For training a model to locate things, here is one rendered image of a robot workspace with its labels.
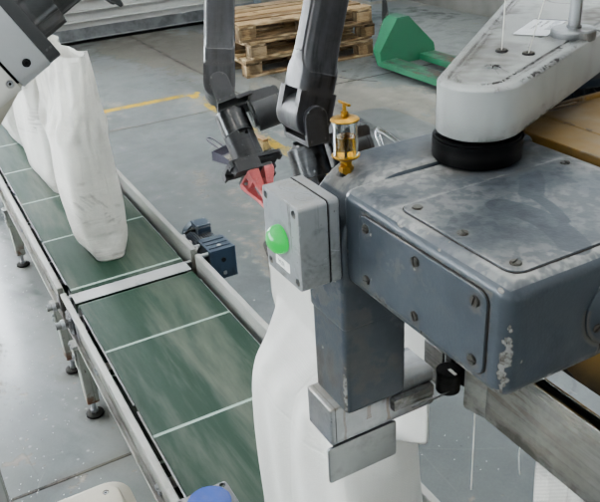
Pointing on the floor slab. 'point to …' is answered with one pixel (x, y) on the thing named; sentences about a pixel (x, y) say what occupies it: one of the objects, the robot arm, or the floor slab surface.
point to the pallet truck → (407, 48)
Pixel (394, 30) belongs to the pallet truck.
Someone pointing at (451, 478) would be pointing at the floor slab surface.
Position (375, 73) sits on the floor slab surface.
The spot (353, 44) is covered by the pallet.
